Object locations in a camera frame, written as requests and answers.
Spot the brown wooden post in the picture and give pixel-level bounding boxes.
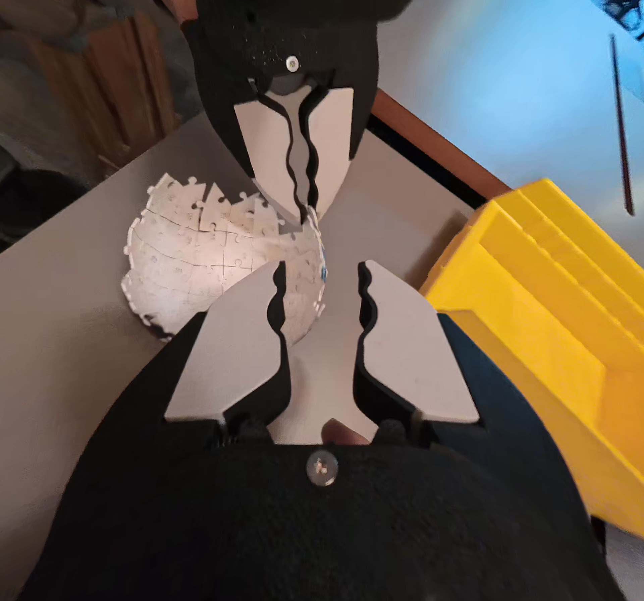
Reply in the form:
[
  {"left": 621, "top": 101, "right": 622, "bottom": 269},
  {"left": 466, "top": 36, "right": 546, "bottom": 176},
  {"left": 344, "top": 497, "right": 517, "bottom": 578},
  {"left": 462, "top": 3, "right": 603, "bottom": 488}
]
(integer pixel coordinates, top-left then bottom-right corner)
[{"left": 370, "top": 88, "right": 511, "bottom": 204}]

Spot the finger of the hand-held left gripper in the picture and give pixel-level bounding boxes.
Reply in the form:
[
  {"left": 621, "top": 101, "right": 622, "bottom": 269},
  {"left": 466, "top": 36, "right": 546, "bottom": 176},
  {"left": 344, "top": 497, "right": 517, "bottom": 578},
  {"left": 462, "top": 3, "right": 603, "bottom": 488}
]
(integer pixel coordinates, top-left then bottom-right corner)
[
  {"left": 299, "top": 85, "right": 356, "bottom": 220},
  {"left": 234, "top": 92, "right": 309, "bottom": 227}
]

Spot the yellow plastic bin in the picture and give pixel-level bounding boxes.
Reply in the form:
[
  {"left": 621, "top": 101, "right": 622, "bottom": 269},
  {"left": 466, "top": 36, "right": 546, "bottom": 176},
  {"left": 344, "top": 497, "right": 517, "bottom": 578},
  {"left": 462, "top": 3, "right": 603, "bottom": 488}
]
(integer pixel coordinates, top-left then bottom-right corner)
[{"left": 420, "top": 179, "right": 644, "bottom": 536}]

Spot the colourful cartoon puzzle ball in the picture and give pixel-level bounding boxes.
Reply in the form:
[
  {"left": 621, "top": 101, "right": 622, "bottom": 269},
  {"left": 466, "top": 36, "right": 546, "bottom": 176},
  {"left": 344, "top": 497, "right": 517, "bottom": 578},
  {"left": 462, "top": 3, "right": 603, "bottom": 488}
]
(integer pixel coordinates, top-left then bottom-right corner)
[{"left": 121, "top": 173, "right": 329, "bottom": 345}]

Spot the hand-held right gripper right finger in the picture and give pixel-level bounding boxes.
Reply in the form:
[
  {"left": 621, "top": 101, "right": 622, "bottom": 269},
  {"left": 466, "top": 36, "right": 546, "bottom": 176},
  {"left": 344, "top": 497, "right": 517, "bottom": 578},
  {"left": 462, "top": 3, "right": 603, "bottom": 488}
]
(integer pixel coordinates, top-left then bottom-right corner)
[{"left": 354, "top": 260, "right": 480, "bottom": 426}]

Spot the thin dark rod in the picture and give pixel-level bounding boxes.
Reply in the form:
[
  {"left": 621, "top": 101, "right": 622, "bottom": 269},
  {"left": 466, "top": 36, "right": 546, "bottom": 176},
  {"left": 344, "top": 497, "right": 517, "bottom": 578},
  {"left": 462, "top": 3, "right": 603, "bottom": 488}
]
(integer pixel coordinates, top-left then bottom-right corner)
[{"left": 610, "top": 34, "right": 636, "bottom": 217}]

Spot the person's right hand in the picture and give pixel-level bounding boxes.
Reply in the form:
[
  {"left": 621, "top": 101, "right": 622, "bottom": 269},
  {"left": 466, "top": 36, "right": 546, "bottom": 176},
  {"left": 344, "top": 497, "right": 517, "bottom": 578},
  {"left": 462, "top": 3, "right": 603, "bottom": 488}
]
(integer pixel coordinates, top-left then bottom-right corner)
[{"left": 322, "top": 419, "right": 372, "bottom": 446}]

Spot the brown wooden cabinet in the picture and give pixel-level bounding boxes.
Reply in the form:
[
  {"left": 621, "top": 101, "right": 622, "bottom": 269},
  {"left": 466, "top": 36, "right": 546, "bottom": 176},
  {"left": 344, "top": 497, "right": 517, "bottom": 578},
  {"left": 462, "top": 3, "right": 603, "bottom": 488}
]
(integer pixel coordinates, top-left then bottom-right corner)
[{"left": 20, "top": 10, "right": 179, "bottom": 179}]

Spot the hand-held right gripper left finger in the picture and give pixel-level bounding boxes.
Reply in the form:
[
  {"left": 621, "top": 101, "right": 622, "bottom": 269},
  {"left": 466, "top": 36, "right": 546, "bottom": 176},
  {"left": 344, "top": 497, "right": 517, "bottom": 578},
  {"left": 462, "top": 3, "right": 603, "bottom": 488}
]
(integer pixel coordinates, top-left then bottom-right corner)
[{"left": 164, "top": 260, "right": 292, "bottom": 423}]

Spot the dark rounded object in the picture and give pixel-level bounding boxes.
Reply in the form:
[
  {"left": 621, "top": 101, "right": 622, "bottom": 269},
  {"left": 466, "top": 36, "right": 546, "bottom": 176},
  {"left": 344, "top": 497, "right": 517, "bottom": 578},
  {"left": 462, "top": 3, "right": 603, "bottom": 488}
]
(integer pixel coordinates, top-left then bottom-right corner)
[{"left": 0, "top": 169, "right": 89, "bottom": 252}]

